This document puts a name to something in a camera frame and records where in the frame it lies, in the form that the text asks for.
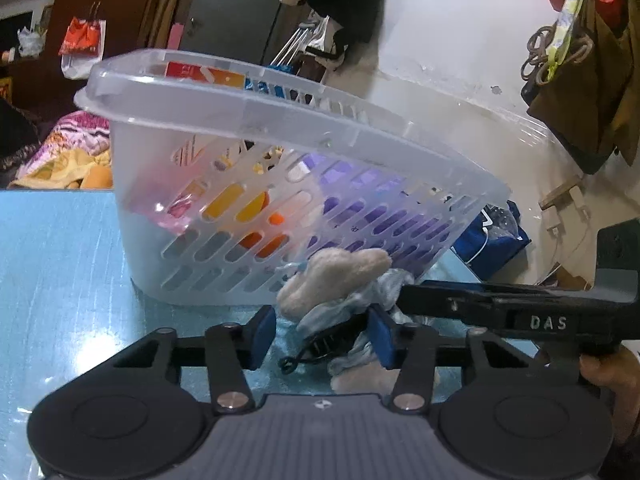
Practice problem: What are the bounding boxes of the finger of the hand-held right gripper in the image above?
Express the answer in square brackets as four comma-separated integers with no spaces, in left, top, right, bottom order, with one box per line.
[396,281,599,327]

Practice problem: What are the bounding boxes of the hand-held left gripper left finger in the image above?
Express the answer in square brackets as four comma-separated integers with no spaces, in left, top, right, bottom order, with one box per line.
[95,305,277,415]

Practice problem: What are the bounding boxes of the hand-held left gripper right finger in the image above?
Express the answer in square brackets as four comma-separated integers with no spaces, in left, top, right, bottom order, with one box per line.
[367,305,581,412]

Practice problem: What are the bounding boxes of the black hair claw clip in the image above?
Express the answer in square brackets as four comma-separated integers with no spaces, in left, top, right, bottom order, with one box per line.
[279,321,370,374]

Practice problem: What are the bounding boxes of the purple tissue pack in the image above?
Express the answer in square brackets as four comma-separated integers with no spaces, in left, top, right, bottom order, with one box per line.
[289,152,453,263]

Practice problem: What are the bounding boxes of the white plastic basket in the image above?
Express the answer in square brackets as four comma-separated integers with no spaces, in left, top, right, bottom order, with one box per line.
[73,48,512,307]

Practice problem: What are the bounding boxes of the small red packet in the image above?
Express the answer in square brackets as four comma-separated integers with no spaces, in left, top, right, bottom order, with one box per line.
[165,179,208,222]

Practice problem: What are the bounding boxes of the white orange medicine box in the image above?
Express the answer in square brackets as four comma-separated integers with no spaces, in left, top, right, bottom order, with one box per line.
[125,61,290,261]

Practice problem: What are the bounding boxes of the person's right forearm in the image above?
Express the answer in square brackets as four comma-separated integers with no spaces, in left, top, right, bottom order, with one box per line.
[599,389,640,480]

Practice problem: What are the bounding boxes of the person's right hand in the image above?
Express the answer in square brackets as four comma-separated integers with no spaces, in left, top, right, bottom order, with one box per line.
[579,347,640,392]

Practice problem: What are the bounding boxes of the blue shopping bag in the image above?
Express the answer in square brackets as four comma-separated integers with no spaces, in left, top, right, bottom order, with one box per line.
[451,200,532,282]

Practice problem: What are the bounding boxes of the brown hanging bag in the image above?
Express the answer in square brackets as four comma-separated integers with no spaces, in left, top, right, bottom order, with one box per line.
[520,0,640,175]

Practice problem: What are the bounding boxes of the pink floral blanket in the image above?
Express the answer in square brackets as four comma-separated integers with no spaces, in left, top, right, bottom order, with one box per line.
[9,109,115,191]

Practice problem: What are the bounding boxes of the metal clothes hangers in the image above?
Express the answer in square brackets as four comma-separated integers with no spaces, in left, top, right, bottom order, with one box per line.
[271,16,327,70]

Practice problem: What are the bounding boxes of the black hanging garment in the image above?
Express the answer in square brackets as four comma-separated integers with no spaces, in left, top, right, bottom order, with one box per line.
[306,0,392,45]

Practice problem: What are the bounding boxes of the grey metal door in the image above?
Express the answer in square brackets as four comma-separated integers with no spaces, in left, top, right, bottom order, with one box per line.
[189,0,303,70]

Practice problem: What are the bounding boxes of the red and white plastic bag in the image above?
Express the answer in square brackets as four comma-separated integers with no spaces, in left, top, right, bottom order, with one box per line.
[58,2,107,80]

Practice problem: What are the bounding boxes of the dark wooden wardrobe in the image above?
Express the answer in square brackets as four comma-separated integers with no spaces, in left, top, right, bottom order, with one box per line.
[0,0,193,113]

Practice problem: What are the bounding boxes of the crumpled white plastic bag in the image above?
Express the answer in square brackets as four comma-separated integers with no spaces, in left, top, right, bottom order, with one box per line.
[17,24,47,57]

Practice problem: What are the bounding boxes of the wooden wall bracket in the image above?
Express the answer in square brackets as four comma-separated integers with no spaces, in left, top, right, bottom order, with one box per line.
[538,175,592,219]

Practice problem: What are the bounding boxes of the coiled rope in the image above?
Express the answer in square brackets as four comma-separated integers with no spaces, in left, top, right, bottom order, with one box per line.
[520,24,594,85]

